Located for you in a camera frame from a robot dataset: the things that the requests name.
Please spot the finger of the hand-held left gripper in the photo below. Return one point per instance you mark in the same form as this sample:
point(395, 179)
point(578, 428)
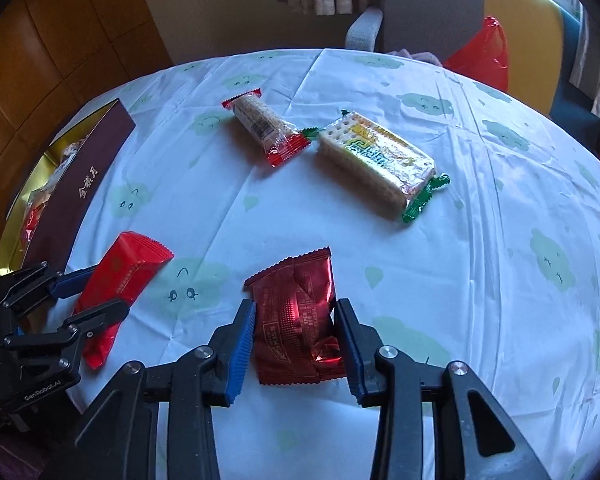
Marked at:
point(100, 316)
point(72, 285)

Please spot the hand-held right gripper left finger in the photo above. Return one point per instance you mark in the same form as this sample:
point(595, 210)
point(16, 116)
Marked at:
point(240, 355)

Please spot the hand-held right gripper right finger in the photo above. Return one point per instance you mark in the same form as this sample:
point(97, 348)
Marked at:
point(356, 362)

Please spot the long bright red snack packet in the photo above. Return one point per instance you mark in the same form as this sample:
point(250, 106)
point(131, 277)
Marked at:
point(125, 270)

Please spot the dark red foil snack packet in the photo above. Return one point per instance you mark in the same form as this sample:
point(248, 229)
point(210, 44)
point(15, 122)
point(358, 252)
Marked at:
point(295, 310)

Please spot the small red snack packet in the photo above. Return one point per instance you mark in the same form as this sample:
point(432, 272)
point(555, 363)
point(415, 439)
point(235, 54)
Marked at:
point(30, 225)

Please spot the gold box with maroon sides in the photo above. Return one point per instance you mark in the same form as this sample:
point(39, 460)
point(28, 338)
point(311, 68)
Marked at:
point(95, 160)

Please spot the clear cracker packet red label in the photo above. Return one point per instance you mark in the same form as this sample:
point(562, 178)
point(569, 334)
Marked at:
point(65, 157)

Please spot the purple cloth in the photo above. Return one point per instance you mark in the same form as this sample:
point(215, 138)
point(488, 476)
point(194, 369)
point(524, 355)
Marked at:
point(25, 460)

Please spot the white printed tablecloth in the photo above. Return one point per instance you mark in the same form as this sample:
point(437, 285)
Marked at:
point(480, 285)

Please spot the yellow green cracker packet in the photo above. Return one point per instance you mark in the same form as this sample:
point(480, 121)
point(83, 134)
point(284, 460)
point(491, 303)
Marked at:
point(380, 165)

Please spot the rice cracker packet red ends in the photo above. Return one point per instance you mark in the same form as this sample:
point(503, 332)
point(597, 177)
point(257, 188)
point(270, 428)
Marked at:
point(267, 127)

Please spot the wooden wardrobe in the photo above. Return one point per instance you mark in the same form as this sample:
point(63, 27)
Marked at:
point(55, 35)

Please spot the pink cloth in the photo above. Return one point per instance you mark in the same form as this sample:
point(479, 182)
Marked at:
point(415, 56)

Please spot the red plastic bag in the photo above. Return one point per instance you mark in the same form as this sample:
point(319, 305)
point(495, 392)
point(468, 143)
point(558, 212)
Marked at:
point(480, 55)

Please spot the grey yellow blue sofa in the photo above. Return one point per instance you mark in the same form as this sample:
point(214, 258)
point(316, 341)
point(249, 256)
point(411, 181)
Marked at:
point(430, 0)

